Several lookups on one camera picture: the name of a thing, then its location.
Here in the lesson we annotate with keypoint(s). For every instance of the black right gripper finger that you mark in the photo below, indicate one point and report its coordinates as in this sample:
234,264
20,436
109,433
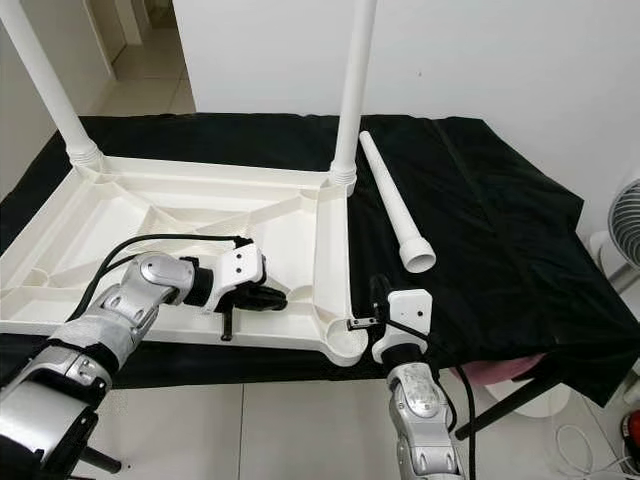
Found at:
379,293

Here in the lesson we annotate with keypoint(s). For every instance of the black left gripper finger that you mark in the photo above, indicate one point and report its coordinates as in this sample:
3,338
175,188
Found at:
268,298

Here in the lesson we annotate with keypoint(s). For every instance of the white plastic table leg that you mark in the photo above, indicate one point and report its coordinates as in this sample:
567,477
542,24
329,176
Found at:
50,80
395,205
355,80

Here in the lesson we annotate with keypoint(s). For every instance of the white plastic table top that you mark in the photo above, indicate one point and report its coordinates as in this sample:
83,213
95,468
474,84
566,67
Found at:
100,230

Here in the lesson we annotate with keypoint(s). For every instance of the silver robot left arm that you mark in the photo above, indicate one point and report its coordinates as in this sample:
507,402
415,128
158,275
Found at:
150,285

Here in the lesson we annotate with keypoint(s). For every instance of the pink round object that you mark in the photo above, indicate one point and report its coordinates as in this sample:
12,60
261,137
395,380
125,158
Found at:
510,368

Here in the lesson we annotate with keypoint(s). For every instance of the black table cloth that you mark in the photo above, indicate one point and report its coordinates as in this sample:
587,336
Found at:
510,220

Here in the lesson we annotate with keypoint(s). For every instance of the white round base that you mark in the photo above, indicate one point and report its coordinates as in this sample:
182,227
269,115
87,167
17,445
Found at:
550,400

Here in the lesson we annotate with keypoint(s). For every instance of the white standing fan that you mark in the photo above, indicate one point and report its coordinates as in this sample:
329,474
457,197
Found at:
625,220

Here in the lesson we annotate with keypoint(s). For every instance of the red round canister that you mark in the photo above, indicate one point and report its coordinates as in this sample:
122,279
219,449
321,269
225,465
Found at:
632,430

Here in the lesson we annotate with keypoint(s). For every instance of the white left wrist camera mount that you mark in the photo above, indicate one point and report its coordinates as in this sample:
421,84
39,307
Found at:
240,265

